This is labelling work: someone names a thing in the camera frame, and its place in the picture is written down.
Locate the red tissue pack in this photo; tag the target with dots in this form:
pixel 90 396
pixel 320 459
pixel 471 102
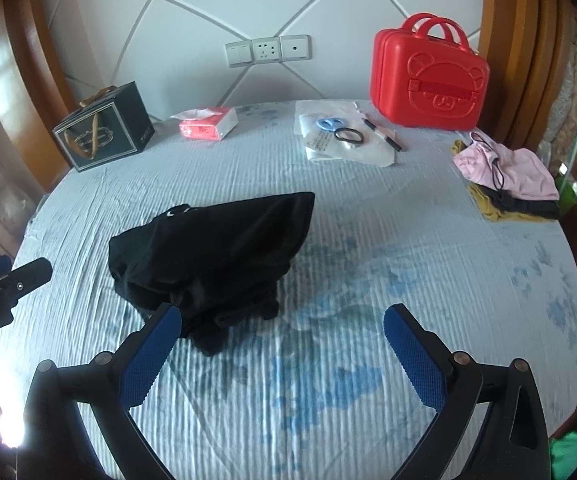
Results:
pixel 207 124

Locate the wooden headboard frame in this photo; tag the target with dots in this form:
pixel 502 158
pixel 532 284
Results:
pixel 526 44

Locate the black garment under pink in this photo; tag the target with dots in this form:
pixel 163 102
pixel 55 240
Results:
pixel 502 200

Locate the white wall socket panel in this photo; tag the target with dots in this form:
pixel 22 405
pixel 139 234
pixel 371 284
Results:
pixel 268 50

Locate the light blue bed sheet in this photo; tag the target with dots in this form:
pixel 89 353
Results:
pixel 315 393

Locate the red plastic carry case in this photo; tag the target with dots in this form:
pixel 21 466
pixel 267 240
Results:
pixel 425 74

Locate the dark green gift box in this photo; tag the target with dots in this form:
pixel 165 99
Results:
pixel 109 125

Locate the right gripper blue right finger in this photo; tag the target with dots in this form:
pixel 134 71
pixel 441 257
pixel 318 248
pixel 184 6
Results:
pixel 512 439

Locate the clear plastic bag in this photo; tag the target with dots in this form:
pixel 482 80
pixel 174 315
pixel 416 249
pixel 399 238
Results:
pixel 333 130

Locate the mustard yellow garment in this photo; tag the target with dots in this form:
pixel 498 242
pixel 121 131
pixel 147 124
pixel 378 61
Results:
pixel 482 201

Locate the black printed t-shirt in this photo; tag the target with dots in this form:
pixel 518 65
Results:
pixel 219 265

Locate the black pen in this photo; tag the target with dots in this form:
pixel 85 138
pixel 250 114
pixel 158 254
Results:
pixel 383 136

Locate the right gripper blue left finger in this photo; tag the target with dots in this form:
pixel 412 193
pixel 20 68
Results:
pixel 56 443

